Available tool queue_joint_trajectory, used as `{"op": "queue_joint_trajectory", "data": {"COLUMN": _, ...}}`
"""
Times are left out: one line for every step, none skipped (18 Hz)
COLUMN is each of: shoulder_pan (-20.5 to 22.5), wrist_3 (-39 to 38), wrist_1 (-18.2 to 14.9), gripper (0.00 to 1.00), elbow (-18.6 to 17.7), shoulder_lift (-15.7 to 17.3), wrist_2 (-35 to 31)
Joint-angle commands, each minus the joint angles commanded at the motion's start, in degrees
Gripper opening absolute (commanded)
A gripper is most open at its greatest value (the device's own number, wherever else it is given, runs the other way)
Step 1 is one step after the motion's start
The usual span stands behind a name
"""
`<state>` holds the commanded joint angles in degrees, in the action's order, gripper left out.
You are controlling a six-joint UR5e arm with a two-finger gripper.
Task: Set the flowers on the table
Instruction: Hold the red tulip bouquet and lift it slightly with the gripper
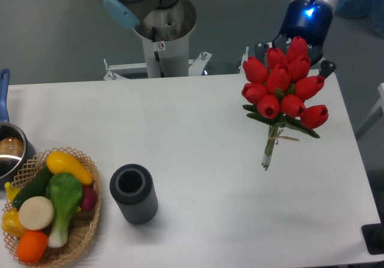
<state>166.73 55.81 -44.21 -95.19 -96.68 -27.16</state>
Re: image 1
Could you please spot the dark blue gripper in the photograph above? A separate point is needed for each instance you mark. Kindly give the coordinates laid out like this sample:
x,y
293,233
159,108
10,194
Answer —
x,y
311,21

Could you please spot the red tulip bouquet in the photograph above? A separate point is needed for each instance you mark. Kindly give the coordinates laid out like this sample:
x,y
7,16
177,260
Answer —
x,y
276,91

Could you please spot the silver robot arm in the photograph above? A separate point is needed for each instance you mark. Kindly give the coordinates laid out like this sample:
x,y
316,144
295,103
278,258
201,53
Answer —
x,y
165,25

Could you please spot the blue plastic bag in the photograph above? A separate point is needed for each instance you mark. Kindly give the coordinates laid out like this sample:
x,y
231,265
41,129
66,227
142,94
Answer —
x,y
372,10

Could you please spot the black box at edge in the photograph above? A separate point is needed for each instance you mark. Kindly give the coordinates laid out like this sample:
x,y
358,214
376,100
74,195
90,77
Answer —
x,y
373,237

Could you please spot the grey ribbed vase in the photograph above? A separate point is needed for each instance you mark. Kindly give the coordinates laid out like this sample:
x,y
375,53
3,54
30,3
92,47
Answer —
x,y
132,187

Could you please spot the purple red onion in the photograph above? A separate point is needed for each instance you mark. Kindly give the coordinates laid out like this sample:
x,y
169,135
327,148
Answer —
x,y
89,198

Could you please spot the yellow squash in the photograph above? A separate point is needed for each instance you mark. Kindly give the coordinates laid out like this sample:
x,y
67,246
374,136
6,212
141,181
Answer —
x,y
61,162

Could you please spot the green bok choy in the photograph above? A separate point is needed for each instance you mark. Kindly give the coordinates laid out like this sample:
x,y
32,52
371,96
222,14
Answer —
x,y
65,193

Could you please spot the woven wicker basket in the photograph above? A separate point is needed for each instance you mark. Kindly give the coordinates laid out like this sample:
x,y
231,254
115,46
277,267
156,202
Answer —
x,y
81,228

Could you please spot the green cucumber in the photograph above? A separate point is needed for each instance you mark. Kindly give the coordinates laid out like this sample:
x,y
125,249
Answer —
x,y
36,187

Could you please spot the round beige disc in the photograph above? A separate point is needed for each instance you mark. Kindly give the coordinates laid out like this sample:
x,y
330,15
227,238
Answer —
x,y
36,213

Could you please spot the yellow banana tip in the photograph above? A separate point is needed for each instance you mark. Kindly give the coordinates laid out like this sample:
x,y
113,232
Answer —
x,y
11,191

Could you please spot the orange fruit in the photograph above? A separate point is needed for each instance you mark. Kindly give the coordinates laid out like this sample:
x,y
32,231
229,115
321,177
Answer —
x,y
31,247

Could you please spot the yellow bell pepper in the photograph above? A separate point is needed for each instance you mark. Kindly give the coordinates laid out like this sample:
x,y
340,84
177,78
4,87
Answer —
x,y
11,223

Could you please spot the white frame at right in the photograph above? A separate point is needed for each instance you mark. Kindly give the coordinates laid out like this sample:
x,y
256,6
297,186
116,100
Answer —
x,y
373,115

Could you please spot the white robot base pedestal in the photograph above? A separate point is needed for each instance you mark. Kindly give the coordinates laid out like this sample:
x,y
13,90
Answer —
x,y
162,59

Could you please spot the blue handled saucepan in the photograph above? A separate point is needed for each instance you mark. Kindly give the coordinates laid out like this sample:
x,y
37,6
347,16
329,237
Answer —
x,y
15,147

